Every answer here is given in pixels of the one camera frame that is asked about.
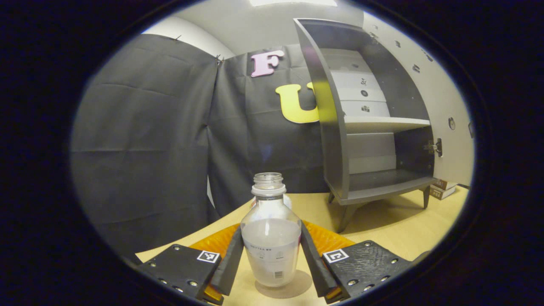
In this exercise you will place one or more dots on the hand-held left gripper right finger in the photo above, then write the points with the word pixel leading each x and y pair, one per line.
pixel 314 267

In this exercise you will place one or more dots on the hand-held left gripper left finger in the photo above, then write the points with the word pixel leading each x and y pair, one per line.
pixel 229 265

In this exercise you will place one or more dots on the round brown coaster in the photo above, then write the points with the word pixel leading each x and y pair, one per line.
pixel 297 287

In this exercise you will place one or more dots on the clear bottle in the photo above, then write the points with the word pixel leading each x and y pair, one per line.
pixel 270 246

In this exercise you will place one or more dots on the grey cabinet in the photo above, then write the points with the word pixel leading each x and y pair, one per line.
pixel 333 148

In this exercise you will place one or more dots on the white cabinet door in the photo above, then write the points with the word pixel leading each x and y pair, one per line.
pixel 446 97

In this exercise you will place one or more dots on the metal cabinet door hinge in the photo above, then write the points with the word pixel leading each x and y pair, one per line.
pixel 374 37
pixel 434 147

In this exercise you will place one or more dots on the black backdrop cloth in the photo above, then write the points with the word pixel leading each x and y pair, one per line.
pixel 148 148

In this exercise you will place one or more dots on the brown white small box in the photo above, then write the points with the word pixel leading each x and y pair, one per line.
pixel 441 194

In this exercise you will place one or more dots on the long ceiling light panel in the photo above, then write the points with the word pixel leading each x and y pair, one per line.
pixel 293 2

